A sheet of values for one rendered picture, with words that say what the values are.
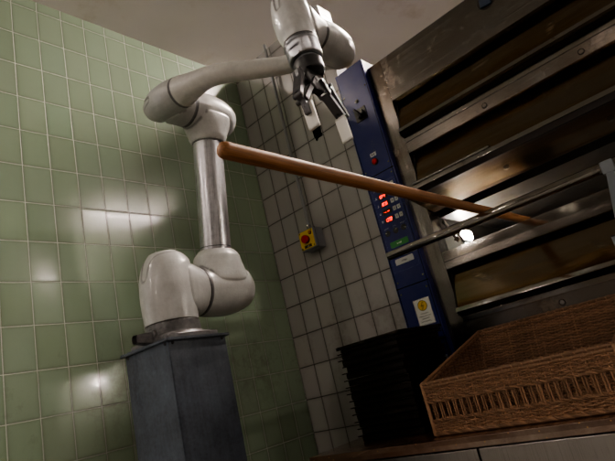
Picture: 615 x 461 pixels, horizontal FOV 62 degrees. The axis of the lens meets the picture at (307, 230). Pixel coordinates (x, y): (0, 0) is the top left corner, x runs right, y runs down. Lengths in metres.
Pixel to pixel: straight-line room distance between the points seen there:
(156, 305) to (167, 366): 0.18
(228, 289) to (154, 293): 0.24
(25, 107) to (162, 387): 1.31
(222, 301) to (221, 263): 0.12
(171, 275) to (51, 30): 1.43
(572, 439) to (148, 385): 1.06
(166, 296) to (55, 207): 0.78
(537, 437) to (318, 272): 1.36
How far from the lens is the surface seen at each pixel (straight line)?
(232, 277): 1.63
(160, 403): 1.45
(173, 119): 1.75
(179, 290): 1.50
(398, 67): 2.38
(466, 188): 2.06
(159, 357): 1.44
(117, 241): 2.18
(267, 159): 0.90
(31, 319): 1.96
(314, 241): 2.40
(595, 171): 1.56
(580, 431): 1.41
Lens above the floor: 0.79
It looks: 17 degrees up
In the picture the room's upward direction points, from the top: 14 degrees counter-clockwise
